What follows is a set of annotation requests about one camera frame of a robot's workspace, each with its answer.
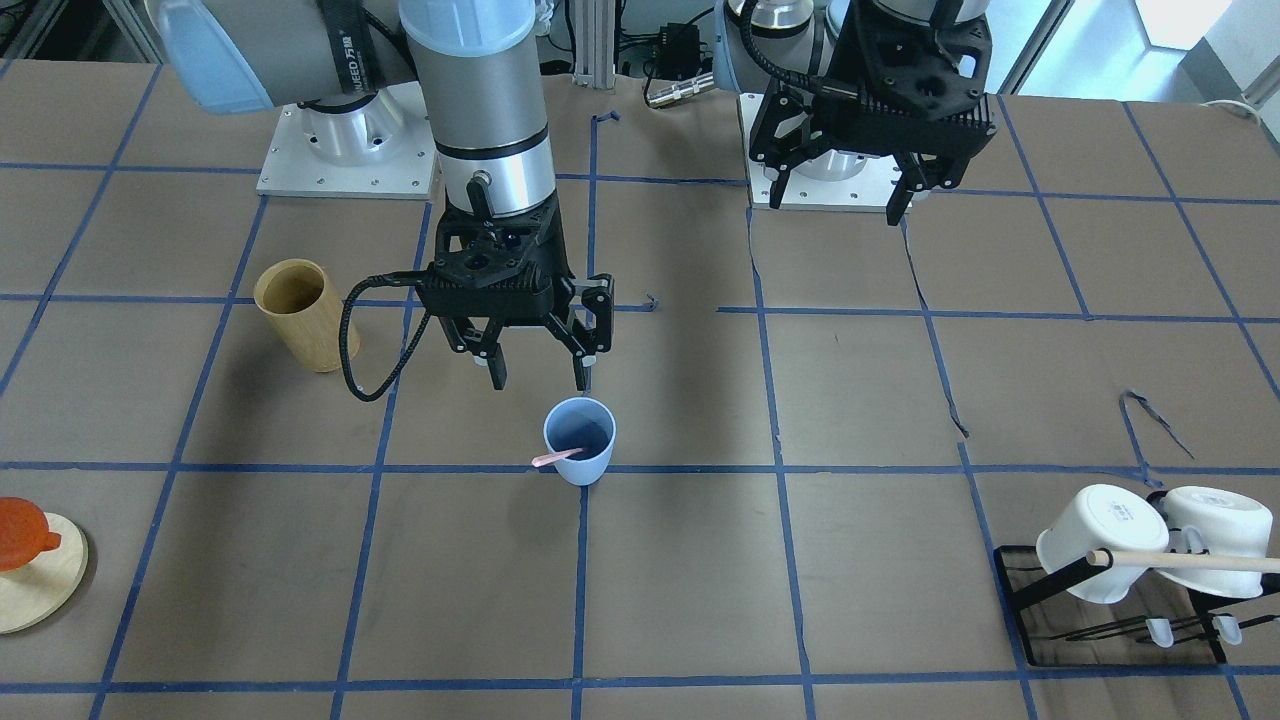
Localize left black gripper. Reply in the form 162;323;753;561
748;1;998;225

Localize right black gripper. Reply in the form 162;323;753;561
416;193;614;391

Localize light blue plastic cup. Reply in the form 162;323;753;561
543;396;617;487

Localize pink chopstick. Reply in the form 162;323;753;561
530;447;584;468

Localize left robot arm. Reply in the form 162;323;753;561
713;1;998;225

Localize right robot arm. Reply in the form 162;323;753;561
146;1;614;402

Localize bamboo cylinder holder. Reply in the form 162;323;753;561
253;258;343;373

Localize white mug outer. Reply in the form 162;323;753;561
1036;484;1170;573

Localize white mug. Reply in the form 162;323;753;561
1036;484;1170;573
1157;486;1274;600

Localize white mug inner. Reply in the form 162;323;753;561
1157;486;1274;600

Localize orange red mug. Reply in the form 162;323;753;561
1;497;61;573

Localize wooden mug tree stand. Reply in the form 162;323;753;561
1;512;90;634

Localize aluminium frame post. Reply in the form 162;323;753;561
564;0;618;94

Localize black wire mug rack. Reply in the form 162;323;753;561
995;489;1277;667

